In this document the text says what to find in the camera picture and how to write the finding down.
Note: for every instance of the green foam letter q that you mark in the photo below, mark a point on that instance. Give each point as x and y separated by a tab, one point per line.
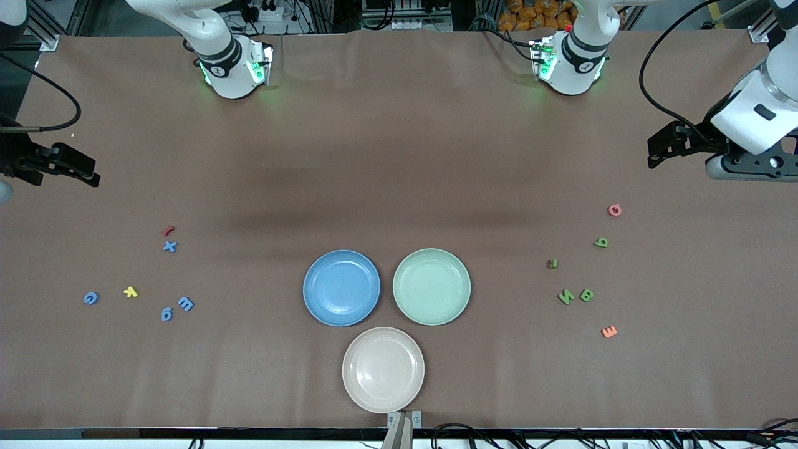
602	244

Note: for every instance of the pink round foam letter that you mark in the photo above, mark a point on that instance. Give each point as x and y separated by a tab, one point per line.
611	207

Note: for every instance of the blue plate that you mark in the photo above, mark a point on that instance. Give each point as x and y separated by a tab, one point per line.
341	288

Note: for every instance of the blue foam number nine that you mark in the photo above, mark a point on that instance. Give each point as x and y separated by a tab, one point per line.
166	315

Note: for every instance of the green foam letter N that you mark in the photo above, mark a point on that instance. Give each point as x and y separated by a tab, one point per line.
566	297

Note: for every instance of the beige plate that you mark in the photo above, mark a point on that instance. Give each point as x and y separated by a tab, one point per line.
383	370

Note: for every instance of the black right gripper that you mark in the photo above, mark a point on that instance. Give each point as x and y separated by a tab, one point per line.
14	158

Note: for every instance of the small red foam letter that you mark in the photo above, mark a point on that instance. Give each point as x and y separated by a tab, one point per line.
168	231

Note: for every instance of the green foam letter B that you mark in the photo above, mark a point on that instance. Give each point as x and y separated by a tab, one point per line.
583	295

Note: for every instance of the aluminium frame post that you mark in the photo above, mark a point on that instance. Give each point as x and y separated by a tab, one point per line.
45	34
762	30

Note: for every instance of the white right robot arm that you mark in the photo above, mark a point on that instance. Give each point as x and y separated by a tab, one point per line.
230	75

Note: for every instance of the orange foam letter E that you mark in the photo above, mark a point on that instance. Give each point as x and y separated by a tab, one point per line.
609	332

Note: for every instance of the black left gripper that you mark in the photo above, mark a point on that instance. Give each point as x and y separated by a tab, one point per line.
703	142

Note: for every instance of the bag of orange items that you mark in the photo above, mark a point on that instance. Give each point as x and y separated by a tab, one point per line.
530	15

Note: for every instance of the grey metal clamp bracket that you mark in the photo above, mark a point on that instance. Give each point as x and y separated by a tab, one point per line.
404	424

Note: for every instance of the green plate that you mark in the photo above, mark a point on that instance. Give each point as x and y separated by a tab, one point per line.
431	287

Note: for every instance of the blue foam letter E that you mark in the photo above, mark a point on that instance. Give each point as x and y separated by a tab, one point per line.
186	304

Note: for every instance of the brown table cover sheet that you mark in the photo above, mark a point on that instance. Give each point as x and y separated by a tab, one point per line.
399	156

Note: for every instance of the yellow foam letter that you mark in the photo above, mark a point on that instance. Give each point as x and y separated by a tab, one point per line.
129	291

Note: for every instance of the white power strip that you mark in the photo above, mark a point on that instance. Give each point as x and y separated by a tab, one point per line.
411	25
265	11

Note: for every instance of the blue foam letter G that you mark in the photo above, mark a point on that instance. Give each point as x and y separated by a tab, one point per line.
86	299

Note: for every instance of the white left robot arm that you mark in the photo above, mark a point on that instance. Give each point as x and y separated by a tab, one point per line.
576	68

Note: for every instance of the blue foam letter X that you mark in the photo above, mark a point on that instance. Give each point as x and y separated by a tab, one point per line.
170	246

